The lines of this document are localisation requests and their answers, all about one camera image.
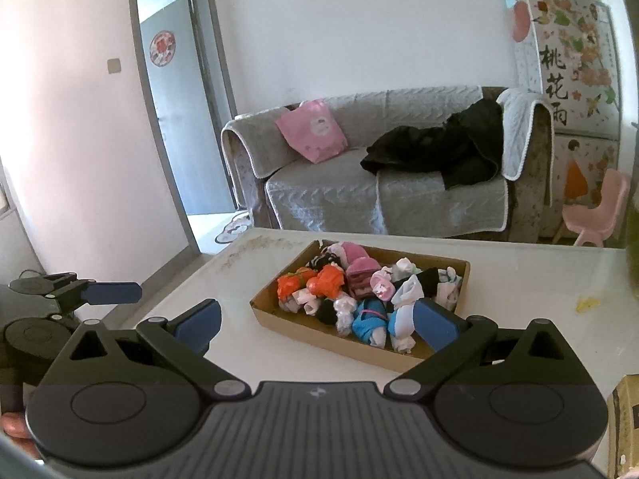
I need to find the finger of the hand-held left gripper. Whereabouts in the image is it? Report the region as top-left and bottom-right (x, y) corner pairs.
(45, 273), (144, 313)

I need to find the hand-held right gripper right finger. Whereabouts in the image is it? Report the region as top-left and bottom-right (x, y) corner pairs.
(382, 298), (598, 401)

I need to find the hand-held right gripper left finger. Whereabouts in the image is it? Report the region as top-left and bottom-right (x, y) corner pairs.
(37, 298), (251, 401)

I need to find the light blue sock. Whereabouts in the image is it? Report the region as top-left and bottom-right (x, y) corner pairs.
(387, 304), (418, 353)

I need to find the small pink white sock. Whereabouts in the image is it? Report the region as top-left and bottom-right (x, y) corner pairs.
(369, 268), (398, 303)

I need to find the orange sock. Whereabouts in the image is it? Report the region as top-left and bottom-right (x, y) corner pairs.
(277, 272), (318, 303)
(307, 265), (347, 298)

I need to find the cardboard box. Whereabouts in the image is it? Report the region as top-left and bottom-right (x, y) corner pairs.
(248, 238), (471, 375)

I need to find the white desktop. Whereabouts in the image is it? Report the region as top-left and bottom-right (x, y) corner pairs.
(72, 228), (632, 479)

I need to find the person's left hand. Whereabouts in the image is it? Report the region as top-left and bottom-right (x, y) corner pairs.
(0, 410), (43, 461)

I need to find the white grey sock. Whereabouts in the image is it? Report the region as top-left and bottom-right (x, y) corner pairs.
(436, 266), (461, 311)

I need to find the blue sock roll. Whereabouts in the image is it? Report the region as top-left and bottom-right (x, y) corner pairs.
(351, 298), (389, 348)

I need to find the pink white striped sock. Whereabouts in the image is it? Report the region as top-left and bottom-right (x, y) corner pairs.
(339, 242), (367, 265)
(346, 258), (379, 298)

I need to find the white sock roll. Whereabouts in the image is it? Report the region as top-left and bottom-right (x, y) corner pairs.
(280, 289), (321, 316)

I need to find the patterned floor mat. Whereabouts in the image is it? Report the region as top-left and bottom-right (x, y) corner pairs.
(214, 210), (251, 244)

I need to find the black sock roll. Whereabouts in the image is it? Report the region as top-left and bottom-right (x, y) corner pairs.
(316, 298), (341, 326)

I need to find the black white striped sock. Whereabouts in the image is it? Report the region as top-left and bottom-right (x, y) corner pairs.
(306, 245), (343, 271)

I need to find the grey sofa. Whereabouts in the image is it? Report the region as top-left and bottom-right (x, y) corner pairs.
(220, 85), (556, 243)

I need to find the grey quilted sofa cover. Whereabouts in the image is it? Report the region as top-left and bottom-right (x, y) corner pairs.
(220, 85), (510, 238)

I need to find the black clothing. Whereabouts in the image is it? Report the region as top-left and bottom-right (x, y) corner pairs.
(360, 98), (506, 191)

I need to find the grey door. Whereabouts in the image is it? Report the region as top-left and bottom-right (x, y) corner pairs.
(127, 0), (238, 256)

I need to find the pink plastic chair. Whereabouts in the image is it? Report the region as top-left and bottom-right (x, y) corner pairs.
(551, 168), (631, 248)

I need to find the white quilted armrest cover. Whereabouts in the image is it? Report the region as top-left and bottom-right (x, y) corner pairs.
(496, 87), (551, 183)

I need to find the brown carton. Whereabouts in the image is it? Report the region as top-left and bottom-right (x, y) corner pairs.
(606, 374), (639, 479)

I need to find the pink cushion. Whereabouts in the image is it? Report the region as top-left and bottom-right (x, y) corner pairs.
(274, 100), (348, 164)

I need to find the red round door sticker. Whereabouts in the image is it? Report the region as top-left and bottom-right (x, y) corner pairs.
(149, 30), (177, 67)

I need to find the fridge with floral stickers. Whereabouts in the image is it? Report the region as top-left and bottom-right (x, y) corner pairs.
(512, 0), (623, 246)

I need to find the pink hanging pad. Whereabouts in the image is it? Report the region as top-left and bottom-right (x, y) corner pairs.
(511, 2), (530, 44)

